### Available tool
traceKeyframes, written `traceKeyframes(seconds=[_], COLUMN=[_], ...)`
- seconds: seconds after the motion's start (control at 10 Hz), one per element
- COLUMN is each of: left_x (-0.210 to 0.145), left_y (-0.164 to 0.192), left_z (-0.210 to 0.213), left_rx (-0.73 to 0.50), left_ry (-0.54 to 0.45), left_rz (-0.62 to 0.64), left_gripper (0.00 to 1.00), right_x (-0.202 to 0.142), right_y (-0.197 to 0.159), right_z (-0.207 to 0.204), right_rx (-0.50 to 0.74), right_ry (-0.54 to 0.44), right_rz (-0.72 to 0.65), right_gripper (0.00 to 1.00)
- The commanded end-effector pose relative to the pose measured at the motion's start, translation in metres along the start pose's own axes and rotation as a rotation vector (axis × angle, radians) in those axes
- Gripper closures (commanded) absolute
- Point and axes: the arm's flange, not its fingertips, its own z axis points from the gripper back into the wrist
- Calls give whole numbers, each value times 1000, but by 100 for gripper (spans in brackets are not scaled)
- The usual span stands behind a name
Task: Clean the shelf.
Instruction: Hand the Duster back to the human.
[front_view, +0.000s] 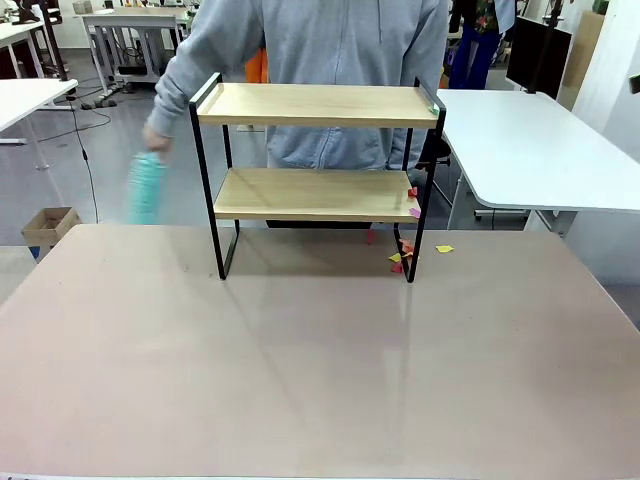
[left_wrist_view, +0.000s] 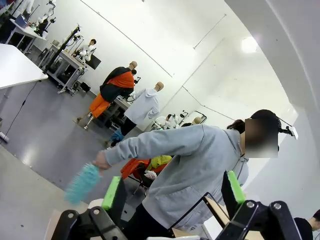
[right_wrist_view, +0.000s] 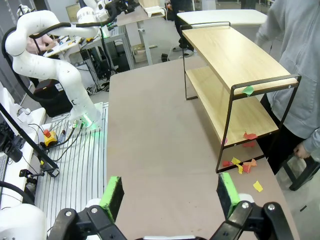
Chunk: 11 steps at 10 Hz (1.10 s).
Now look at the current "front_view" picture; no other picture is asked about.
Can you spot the person right hand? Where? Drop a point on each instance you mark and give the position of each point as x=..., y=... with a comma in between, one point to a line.
x=157, y=140

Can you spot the teal microfiber duster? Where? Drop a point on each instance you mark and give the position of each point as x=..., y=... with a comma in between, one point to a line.
x=145, y=190

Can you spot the person left forearm grey sleeve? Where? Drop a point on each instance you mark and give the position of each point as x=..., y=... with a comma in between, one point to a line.
x=400, y=150

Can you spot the person right forearm grey sleeve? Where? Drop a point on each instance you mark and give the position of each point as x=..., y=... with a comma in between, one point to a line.
x=167, y=107

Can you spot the grey floor power strip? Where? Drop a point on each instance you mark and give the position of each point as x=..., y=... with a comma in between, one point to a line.
x=100, y=103

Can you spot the orange background object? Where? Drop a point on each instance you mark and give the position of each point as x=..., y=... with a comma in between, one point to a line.
x=257, y=67

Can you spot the white desk with thin legs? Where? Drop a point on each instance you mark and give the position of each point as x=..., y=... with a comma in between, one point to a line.
x=30, y=97

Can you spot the open cardboard box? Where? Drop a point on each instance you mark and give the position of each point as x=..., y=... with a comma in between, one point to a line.
x=50, y=225

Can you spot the black vertical pole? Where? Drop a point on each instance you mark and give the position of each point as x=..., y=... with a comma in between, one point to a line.
x=54, y=45

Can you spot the small white background desk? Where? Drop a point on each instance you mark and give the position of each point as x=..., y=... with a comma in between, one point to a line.
x=15, y=32

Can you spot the person torso grey hoodie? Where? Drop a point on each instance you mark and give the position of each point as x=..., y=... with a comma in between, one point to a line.
x=340, y=50

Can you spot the red paper scrap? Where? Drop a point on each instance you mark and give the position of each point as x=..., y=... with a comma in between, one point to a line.
x=412, y=192
x=397, y=268
x=370, y=236

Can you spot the yellow paper scrap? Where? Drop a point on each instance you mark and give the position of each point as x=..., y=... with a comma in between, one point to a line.
x=396, y=257
x=444, y=248

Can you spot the pink paper scrap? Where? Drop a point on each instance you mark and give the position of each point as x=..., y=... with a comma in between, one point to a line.
x=415, y=212

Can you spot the orange paper scrap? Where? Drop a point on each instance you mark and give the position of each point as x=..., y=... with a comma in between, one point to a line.
x=406, y=245

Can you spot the background person blue trousers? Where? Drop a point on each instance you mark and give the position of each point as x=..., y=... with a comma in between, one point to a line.
x=480, y=55

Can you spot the large white curved desk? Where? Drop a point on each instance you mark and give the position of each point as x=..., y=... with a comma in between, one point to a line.
x=525, y=150

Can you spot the black monitor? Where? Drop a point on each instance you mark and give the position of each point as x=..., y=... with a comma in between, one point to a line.
x=537, y=55

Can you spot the brown cardboard sheet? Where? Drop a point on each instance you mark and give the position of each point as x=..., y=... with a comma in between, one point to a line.
x=585, y=55

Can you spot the grey metal frame table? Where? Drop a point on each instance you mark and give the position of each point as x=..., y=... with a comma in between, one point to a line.
x=130, y=22

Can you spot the two-tier wood shelf black frame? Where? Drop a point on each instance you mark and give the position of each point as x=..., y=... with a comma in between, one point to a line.
x=310, y=195

